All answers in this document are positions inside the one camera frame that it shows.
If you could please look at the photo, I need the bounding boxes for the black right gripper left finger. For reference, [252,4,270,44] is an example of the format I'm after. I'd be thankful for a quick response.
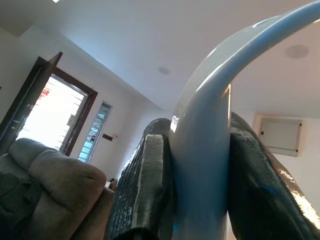
[104,118,178,240]

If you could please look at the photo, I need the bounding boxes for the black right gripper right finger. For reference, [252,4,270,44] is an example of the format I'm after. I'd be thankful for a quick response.
[226,111,320,240]

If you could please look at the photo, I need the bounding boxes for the narrow louvre window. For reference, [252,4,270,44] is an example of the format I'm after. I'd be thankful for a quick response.
[77,100,113,163]

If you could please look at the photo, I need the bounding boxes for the grey fabric sofa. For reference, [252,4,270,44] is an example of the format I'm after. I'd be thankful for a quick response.
[0,137,117,240]

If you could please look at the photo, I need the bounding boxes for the dark green cloth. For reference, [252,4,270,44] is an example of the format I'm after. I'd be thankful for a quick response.
[0,169,42,226]

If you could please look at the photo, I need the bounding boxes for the dark brown door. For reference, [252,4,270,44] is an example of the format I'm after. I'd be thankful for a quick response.
[0,51,63,156]

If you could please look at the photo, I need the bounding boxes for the round ceiling speaker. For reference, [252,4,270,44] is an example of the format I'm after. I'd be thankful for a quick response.
[285,44,310,59]

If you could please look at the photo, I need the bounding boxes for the white wall panel box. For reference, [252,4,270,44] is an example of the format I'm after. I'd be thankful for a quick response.
[258,117,303,157]

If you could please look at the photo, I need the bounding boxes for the dark brown door frame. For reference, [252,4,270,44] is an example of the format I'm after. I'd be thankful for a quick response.
[51,67,98,157]

